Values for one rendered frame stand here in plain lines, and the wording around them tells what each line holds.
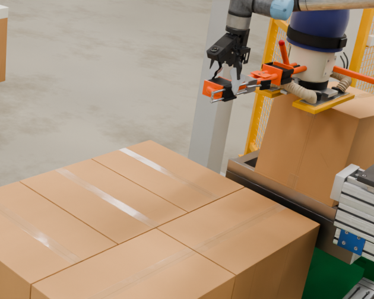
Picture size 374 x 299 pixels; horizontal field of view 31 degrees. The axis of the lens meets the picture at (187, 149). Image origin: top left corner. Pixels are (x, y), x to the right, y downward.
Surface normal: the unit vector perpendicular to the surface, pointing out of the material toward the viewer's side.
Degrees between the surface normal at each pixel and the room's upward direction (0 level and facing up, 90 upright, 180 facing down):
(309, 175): 83
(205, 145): 90
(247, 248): 0
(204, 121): 90
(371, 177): 0
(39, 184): 0
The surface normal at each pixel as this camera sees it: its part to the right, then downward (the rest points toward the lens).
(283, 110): -0.59, 0.13
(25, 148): 0.14, -0.90
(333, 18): 0.22, 0.19
